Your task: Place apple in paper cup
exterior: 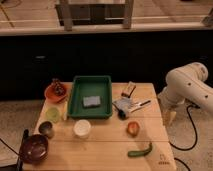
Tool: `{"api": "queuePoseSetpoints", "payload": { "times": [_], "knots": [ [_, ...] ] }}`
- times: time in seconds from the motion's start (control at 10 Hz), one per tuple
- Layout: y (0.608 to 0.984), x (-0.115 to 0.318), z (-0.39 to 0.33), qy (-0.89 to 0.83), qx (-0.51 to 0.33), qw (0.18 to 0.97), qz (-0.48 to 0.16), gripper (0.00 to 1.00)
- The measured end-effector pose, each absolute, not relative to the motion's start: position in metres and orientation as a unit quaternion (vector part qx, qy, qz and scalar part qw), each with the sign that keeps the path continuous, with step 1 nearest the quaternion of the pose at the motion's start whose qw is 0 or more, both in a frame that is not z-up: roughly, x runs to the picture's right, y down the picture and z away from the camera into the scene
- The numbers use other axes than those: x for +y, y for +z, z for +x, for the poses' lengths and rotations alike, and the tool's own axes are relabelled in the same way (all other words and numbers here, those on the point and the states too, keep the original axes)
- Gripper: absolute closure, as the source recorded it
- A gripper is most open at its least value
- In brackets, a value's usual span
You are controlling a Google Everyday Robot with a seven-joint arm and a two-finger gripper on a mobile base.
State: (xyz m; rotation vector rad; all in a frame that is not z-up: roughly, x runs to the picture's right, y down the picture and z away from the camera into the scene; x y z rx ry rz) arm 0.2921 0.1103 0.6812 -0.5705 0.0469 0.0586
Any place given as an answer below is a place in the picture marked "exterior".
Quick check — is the light green plastic cup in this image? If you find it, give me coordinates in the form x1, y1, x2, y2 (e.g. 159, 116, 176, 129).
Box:
45, 107, 60, 123

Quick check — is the white paper cup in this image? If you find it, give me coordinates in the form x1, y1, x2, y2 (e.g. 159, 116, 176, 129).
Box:
73, 119, 91, 138

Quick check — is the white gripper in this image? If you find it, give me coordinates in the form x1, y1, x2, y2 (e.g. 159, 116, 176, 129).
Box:
161, 104, 176, 126

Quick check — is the black spoon handle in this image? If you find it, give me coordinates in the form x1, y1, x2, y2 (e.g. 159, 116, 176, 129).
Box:
15, 128, 30, 171

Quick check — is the black handled knife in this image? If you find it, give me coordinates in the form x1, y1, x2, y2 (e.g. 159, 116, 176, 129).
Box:
129, 100, 151, 113

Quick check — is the dark pine cone object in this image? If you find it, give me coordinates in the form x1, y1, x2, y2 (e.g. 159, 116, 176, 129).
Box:
52, 78, 65, 96

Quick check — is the red yellow apple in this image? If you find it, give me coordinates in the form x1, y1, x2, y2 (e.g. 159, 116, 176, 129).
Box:
127, 121, 140, 137

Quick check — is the orange plate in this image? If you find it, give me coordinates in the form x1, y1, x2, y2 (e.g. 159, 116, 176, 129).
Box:
44, 84, 68, 103

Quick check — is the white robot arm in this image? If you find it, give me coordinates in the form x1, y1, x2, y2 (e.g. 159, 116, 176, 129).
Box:
157, 62, 213, 126

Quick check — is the blue grey sponge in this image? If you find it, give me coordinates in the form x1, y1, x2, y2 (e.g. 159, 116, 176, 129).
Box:
83, 96, 101, 107

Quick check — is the dark red bowl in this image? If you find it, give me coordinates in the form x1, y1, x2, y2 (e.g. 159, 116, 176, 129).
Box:
19, 134, 48, 164

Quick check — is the green plastic tray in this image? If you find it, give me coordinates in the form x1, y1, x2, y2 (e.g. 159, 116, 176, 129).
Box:
67, 75, 112, 119

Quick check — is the black cable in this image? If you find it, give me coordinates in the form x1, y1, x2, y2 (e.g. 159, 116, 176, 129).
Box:
168, 103, 201, 152

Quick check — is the white stool frame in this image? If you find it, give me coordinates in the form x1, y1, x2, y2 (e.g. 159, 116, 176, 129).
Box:
55, 0, 134, 31

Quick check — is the brown small box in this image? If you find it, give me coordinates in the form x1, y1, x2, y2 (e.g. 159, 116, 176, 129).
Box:
121, 81, 136, 98

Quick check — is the grey cloth with black object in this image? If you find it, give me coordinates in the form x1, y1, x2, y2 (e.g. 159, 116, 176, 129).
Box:
112, 97, 133, 120

